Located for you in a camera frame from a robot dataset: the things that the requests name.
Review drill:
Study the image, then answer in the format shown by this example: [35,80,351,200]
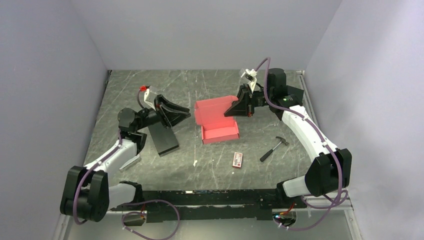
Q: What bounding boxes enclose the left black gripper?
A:
[135,94,191,131]

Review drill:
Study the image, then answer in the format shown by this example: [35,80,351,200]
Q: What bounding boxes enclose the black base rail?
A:
[113,188,307,223]

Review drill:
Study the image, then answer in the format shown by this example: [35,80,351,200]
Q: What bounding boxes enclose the hammer with black handle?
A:
[259,136,289,162]

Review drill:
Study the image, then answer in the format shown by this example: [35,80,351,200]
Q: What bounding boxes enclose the small red white box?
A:
[232,152,243,169]

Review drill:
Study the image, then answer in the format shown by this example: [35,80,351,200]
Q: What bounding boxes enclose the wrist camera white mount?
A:
[240,68,258,93]
[139,85,158,110]

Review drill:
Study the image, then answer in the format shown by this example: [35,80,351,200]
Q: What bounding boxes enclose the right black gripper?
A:
[224,83,274,118]

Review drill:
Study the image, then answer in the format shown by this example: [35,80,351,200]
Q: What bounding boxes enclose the black box near left arm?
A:
[148,122,180,157]

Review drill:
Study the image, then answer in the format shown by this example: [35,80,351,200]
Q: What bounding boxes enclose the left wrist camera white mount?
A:
[139,85,158,110]

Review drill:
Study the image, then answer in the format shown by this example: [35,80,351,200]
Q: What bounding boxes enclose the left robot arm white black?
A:
[59,94,191,225]

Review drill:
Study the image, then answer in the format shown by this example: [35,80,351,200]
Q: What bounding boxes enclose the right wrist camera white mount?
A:
[240,68,258,93]

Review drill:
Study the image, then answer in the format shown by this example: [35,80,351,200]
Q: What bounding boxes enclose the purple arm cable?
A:
[72,89,181,240]
[254,56,349,232]

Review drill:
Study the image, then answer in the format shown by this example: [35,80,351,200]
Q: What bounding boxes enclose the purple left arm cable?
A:
[72,89,181,240]

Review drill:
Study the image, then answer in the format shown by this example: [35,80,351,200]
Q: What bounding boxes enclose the red cardboard paper box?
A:
[194,95,240,144]

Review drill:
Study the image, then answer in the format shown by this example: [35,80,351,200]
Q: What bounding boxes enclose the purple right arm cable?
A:
[254,56,349,232]

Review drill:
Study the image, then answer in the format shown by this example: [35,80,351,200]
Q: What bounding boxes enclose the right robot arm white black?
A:
[224,68,352,208]

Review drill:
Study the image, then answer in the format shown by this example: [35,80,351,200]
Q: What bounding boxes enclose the black box near right wall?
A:
[287,85,304,106]

